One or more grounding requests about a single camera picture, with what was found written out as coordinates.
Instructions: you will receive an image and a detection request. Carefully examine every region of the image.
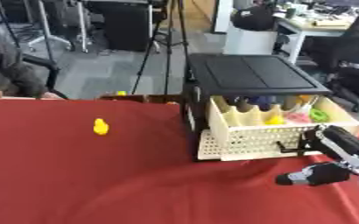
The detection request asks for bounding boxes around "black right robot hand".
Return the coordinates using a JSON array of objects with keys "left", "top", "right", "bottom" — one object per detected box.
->
[{"left": 274, "top": 124, "right": 359, "bottom": 187}]

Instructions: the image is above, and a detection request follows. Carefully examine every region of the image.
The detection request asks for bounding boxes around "pale compartment drawer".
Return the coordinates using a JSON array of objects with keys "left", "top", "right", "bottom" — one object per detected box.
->
[{"left": 196, "top": 94, "right": 359, "bottom": 162}]

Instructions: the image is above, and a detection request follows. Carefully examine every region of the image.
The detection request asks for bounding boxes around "pink toy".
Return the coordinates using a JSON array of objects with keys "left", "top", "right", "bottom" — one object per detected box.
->
[{"left": 285, "top": 111, "right": 313, "bottom": 124}]

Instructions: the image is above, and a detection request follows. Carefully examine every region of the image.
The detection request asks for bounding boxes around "small yellow toy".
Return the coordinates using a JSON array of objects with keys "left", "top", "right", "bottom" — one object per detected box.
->
[{"left": 265, "top": 115, "right": 287, "bottom": 126}]

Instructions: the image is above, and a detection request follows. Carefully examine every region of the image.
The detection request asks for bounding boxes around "orange toy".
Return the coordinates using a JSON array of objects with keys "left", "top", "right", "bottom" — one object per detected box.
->
[{"left": 296, "top": 94, "right": 318, "bottom": 103}]

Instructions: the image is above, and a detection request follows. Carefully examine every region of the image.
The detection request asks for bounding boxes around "blue toy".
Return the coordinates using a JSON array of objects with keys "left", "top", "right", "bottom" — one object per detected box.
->
[{"left": 247, "top": 95, "right": 277, "bottom": 112}]

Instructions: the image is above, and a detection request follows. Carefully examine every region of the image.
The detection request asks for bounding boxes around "black office chair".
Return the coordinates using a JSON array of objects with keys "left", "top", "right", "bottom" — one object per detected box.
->
[{"left": 306, "top": 0, "right": 359, "bottom": 113}]

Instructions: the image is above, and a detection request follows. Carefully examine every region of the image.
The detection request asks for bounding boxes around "pale office desk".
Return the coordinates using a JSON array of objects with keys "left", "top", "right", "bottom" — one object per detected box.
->
[{"left": 274, "top": 17, "right": 355, "bottom": 66}]

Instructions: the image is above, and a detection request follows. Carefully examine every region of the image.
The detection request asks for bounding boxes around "black bag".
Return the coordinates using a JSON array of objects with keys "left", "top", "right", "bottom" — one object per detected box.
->
[{"left": 229, "top": 4, "right": 278, "bottom": 32}]

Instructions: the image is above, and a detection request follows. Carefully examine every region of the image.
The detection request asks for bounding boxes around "black tripod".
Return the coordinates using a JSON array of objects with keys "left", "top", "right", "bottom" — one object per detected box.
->
[{"left": 129, "top": 0, "right": 194, "bottom": 96}]

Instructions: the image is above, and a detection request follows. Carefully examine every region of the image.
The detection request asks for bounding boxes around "yellow toy duck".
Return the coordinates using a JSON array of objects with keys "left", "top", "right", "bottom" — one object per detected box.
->
[{"left": 92, "top": 117, "right": 111, "bottom": 137}]

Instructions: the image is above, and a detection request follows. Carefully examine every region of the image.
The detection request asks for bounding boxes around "black floor cabinet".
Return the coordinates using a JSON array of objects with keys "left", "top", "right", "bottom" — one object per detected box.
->
[{"left": 88, "top": 0, "right": 155, "bottom": 53}]

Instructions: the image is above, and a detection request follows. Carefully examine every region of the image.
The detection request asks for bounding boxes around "person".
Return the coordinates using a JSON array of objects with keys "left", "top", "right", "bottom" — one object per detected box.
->
[{"left": 0, "top": 20, "right": 65, "bottom": 109}]

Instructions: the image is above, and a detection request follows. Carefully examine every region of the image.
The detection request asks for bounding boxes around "green ring toy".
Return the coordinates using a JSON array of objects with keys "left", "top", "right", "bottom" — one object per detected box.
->
[{"left": 308, "top": 108, "right": 332, "bottom": 123}]

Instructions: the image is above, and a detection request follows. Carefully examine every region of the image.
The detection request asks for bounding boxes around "white pedestal cabinet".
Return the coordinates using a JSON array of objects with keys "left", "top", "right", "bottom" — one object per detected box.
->
[{"left": 222, "top": 25, "right": 279, "bottom": 56}]

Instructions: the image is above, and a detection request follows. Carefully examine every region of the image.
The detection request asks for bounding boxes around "white table frame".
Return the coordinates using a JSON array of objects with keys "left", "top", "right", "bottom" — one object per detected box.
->
[{"left": 25, "top": 0, "right": 91, "bottom": 54}]

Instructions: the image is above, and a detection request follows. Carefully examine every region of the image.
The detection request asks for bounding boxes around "black chair frame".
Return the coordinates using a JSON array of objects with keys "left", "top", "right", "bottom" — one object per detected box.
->
[{"left": 0, "top": 0, "right": 63, "bottom": 92}]

